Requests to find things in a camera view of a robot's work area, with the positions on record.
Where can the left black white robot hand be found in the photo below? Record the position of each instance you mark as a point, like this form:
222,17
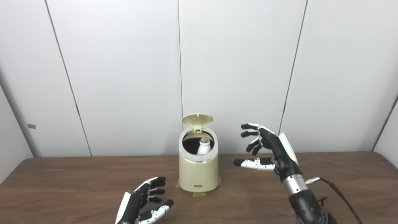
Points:
133,203

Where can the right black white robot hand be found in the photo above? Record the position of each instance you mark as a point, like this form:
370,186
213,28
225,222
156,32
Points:
279,152

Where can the cream-colored round bin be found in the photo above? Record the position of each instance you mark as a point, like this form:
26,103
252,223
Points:
199,174

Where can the small white plastic bottle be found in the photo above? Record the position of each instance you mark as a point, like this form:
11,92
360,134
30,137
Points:
203,147

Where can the cream round bin lid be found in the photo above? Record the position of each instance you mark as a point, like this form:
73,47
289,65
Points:
197,119

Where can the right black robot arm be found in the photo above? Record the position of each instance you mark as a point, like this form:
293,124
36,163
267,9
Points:
306,205

